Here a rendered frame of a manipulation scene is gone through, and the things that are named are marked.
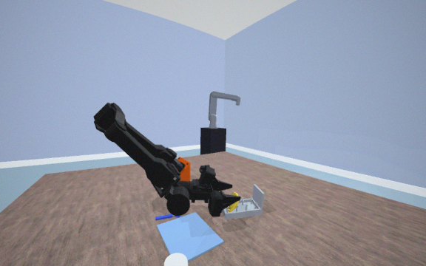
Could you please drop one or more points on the light blue flat square mat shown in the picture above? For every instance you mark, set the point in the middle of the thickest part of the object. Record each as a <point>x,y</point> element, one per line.
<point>188,235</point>

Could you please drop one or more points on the yellow plate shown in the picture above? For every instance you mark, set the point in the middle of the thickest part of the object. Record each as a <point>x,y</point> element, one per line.
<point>234,205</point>

